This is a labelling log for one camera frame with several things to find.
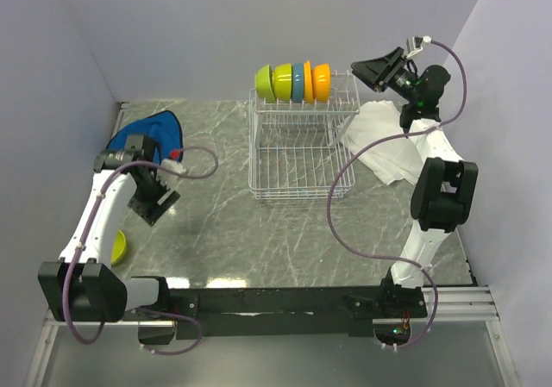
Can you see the green shallow bowl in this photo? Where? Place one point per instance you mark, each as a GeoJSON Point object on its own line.
{"type": "Point", "coordinates": [282, 82]}

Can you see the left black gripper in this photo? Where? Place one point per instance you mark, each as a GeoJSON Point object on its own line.
{"type": "Point", "coordinates": [151, 209]}

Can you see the blue cloth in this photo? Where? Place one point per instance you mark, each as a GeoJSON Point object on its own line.
{"type": "Point", "coordinates": [163, 128]}

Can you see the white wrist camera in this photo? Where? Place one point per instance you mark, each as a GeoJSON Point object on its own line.
{"type": "Point", "coordinates": [415, 45]}
{"type": "Point", "coordinates": [172, 170]}

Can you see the aluminium frame rail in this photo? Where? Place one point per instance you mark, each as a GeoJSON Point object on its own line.
{"type": "Point", "coordinates": [282, 350]}

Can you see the white towel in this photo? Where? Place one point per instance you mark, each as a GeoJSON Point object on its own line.
{"type": "Point", "coordinates": [392, 160]}

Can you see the blue shallow bowl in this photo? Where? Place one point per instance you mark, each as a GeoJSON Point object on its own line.
{"type": "Point", "coordinates": [297, 95]}

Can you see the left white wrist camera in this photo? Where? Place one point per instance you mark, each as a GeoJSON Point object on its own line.
{"type": "Point", "coordinates": [172, 170]}

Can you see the white wire dish rack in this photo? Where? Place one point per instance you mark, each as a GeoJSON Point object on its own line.
{"type": "Point", "coordinates": [296, 149]}

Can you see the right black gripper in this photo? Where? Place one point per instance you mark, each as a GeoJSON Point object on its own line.
{"type": "Point", "coordinates": [379, 72]}

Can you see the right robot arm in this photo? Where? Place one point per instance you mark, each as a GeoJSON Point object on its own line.
{"type": "Point", "coordinates": [443, 195]}

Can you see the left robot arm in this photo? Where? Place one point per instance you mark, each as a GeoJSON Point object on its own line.
{"type": "Point", "coordinates": [80, 282]}

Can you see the orange shallow bowl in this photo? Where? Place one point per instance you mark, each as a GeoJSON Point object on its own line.
{"type": "Point", "coordinates": [308, 87]}

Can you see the black base beam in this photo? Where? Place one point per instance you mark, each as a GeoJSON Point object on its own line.
{"type": "Point", "coordinates": [351, 310]}

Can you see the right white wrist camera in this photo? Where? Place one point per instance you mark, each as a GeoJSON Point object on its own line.
{"type": "Point", "coordinates": [415, 45]}

